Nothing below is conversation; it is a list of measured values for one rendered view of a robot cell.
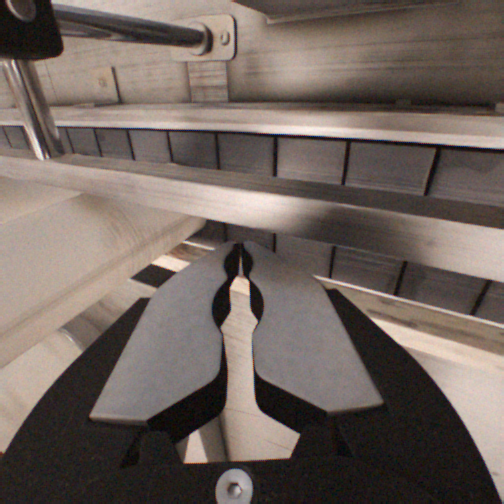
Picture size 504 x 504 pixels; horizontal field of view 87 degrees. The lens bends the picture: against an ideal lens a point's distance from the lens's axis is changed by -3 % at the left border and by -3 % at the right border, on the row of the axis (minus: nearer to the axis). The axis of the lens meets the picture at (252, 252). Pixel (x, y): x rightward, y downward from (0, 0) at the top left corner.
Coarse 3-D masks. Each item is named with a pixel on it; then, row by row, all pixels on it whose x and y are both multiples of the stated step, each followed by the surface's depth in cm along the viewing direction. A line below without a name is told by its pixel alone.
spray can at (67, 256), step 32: (0, 224) 11; (32, 224) 11; (64, 224) 12; (96, 224) 12; (128, 224) 14; (160, 224) 15; (192, 224) 18; (0, 256) 10; (32, 256) 10; (64, 256) 11; (96, 256) 12; (128, 256) 14; (160, 256) 17; (0, 288) 9; (32, 288) 10; (64, 288) 11; (96, 288) 13; (0, 320) 9; (32, 320) 10; (64, 320) 12; (0, 352) 9
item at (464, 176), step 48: (0, 144) 29; (96, 144) 22; (144, 144) 19; (192, 144) 17; (240, 144) 16; (288, 144) 15; (336, 144) 13; (384, 144) 12; (432, 144) 15; (432, 192) 12; (480, 192) 12; (192, 240) 22; (240, 240) 19; (288, 240) 18; (384, 288) 16; (432, 288) 15; (480, 288) 13
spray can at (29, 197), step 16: (0, 176) 18; (0, 192) 17; (16, 192) 18; (32, 192) 19; (48, 192) 19; (64, 192) 20; (80, 192) 21; (0, 208) 17; (16, 208) 18; (32, 208) 18
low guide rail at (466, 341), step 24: (168, 264) 19; (240, 264) 17; (240, 288) 17; (336, 288) 15; (384, 312) 13; (408, 312) 13; (432, 312) 13; (408, 336) 13; (432, 336) 12; (456, 336) 12; (480, 336) 12; (456, 360) 12; (480, 360) 12
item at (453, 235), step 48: (96, 192) 11; (144, 192) 9; (192, 192) 8; (240, 192) 8; (288, 192) 7; (336, 192) 7; (384, 192) 7; (336, 240) 7; (384, 240) 6; (432, 240) 6; (480, 240) 5
